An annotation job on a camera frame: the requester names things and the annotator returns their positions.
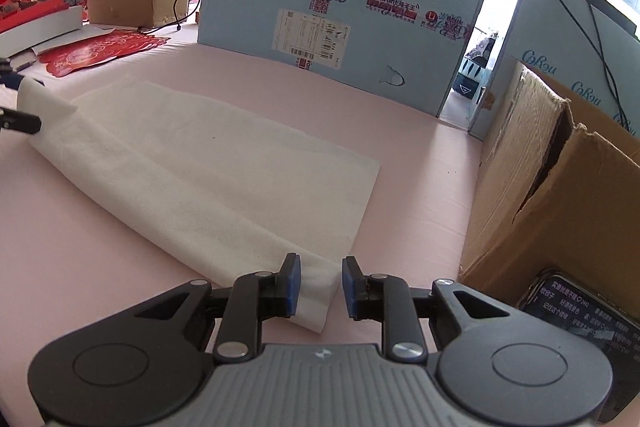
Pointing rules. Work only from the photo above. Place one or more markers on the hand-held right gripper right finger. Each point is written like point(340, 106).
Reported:
point(351, 289)

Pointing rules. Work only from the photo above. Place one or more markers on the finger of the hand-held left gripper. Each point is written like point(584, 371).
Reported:
point(22, 121)
point(7, 74)

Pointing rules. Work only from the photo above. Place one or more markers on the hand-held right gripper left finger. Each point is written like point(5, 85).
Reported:
point(292, 287)

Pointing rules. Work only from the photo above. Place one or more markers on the white non-woven shopping bag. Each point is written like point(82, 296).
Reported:
point(200, 167)

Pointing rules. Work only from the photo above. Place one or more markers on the red and white flat box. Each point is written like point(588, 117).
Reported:
point(45, 29)

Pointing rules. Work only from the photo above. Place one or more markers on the red paper cutting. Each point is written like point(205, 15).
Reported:
point(90, 54)

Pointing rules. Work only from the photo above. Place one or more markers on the torn brown cardboard box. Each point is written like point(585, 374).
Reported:
point(575, 207)

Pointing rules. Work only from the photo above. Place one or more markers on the patterned blue and white box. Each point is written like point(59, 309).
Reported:
point(470, 82)

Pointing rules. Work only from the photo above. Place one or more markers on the large taped blue cardboard box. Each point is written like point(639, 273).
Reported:
point(240, 17)

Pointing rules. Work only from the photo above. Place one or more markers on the black smartphone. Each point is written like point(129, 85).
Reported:
point(600, 332)

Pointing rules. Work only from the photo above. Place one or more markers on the blue box with script print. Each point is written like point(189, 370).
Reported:
point(560, 37)

